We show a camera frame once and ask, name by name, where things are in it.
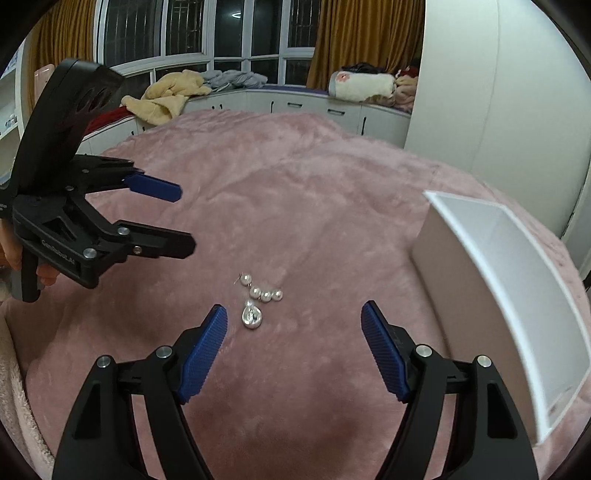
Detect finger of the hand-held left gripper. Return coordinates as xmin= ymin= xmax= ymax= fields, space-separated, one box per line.
xmin=69 ymin=156 xmax=182 ymax=203
xmin=92 ymin=220 xmax=197 ymax=261

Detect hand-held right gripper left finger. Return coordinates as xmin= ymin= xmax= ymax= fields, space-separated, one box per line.
xmin=52 ymin=304 xmax=229 ymax=480

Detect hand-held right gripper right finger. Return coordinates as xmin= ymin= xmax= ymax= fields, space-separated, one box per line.
xmin=360 ymin=300 xmax=540 ymax=480

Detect pearl drop earring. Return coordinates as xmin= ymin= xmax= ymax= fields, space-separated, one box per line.
xmin=238 ymin=272 xmax=283 ymax=330

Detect white rectangular storage box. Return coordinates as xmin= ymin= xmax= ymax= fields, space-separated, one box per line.
xmin=411 ymin=190 xmax=589 ymax=446

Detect person's left hand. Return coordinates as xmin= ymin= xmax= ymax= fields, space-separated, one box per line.
xmin=0 ymin=217 xmax=58 ymax=286

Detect white shelf unit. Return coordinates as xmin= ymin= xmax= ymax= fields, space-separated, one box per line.
xmin=0 ymin=46 xmax=28 ymax=176

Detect red cloth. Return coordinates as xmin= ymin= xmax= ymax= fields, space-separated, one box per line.
xmin=85 ymin=106 xmax=134 ymax=137

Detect pale pink board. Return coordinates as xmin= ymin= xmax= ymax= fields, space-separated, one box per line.
xmin=34 ymin=65 xmax=56 ymax=102

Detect yellow fleece blanket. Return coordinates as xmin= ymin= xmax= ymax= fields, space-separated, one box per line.
xmin=121 ymin=70 xmax=211 ymax=126

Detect mustard curtain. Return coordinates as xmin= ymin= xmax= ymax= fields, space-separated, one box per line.
xmin=30 ymin=0 xmax=100 ymax=102
xmin=307 ymin=0 xmax=426 ymax=90

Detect grey crumpled blanket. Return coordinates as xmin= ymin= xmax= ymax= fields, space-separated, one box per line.
xmin=202 ymin=69 xmax=269 ymax=90

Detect white window seat cabinets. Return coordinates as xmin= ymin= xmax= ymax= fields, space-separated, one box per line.
xmin=78 ymin=85 xmax=411 ymax=155

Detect large bay window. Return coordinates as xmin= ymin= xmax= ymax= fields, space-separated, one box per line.
xmin=95 ymin=0 xmax=324 ymax=86

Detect cream plush cloth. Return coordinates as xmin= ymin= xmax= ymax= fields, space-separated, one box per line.
xmin=0 ymin=300 xmax=51 ymax=476

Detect white floral folded blanket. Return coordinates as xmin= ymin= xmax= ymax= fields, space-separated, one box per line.
xmin=329 ymin=71 xmax=397 ymax=103

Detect pink plush folded blanket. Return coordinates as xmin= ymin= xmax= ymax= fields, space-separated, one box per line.
xmin=392 ymin=76 xmax=419 ymax=114

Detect white wardrobe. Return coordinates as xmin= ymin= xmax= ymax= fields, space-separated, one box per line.
xmin=404 ymin=0 xmax=591 ymax=236

